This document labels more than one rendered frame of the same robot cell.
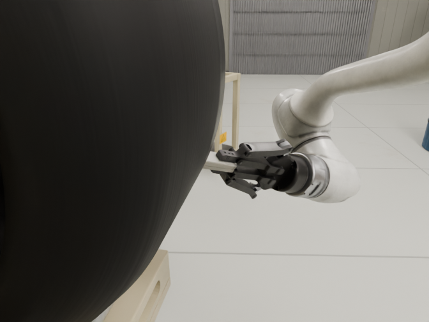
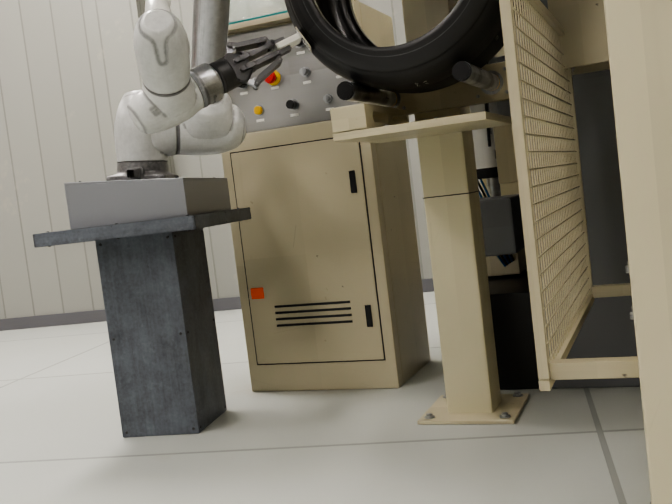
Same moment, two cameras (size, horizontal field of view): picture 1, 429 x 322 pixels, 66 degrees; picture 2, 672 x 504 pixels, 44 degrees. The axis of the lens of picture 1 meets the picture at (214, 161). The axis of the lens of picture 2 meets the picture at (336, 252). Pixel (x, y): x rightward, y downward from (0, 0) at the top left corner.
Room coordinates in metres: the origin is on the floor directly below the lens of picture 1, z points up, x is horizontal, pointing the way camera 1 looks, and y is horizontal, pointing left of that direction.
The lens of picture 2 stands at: (2.44, 0.44, 0.67)
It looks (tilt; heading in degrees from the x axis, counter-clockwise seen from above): 4 degrees down; 191
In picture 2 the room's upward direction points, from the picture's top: 7 degrees counter-clockwise
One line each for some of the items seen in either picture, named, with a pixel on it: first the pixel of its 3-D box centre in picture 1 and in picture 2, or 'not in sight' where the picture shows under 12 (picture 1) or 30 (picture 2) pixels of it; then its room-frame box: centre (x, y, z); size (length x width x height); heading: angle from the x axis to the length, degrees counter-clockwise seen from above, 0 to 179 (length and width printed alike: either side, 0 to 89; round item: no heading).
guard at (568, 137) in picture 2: not in sight; (556, 173); (0.61, 0.57, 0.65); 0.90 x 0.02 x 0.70; 169
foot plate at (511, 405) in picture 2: not in sight; (474, 406); (0.07, 0.32, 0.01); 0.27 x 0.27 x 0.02; 79
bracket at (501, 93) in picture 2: not in sight; (440, 91); (0.15, 0.33, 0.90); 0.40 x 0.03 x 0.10; 79
